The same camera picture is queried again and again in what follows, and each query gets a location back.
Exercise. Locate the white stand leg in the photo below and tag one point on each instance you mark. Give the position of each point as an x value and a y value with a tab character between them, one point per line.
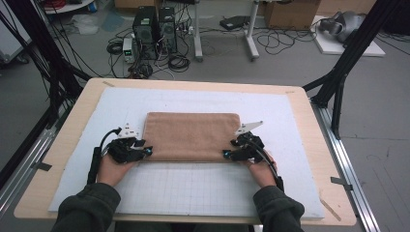
252	35
198	32

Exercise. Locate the large black computer tower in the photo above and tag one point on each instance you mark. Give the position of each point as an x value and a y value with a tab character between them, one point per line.
145	32

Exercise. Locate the white power supply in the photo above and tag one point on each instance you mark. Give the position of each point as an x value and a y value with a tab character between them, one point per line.
129	50

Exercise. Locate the black tape strip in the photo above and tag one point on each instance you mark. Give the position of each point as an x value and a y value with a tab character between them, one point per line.
42	166

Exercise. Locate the cardboard box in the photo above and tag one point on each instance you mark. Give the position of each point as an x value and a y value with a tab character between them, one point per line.
290	14

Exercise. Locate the person's right hand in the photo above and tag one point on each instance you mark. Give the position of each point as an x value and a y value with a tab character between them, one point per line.
266	174

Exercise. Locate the grey device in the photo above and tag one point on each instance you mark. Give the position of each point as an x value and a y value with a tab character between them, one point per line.
346	24

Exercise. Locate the wooden table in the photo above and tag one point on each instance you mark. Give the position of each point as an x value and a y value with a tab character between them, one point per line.
67	138

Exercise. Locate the person's left hand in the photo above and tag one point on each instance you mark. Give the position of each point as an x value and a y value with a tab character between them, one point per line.
111	172

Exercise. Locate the slim black computer tower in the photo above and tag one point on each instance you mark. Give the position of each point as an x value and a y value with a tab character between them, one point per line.
167	30

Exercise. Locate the beige towel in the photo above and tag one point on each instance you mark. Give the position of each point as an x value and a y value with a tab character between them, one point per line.
193	135

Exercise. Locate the grey tape strip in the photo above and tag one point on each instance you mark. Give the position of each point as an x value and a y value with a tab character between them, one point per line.
341	182

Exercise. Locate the flat black device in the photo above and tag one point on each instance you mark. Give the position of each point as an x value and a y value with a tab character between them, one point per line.
233	22

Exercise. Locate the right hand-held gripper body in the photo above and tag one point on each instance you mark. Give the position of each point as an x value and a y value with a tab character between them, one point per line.
253	148

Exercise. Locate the aluminium rail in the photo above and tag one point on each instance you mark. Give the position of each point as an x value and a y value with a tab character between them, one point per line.
348	167
29	161

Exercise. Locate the white floor board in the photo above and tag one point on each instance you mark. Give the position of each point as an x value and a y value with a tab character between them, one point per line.
370	50

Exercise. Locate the white foam mat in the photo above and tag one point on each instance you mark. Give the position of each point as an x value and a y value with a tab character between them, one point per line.
193	190

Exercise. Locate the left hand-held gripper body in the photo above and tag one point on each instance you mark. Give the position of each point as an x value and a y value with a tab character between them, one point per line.
124	151

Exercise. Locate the black metal frame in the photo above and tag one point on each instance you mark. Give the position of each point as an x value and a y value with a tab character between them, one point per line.
354	45
42	48

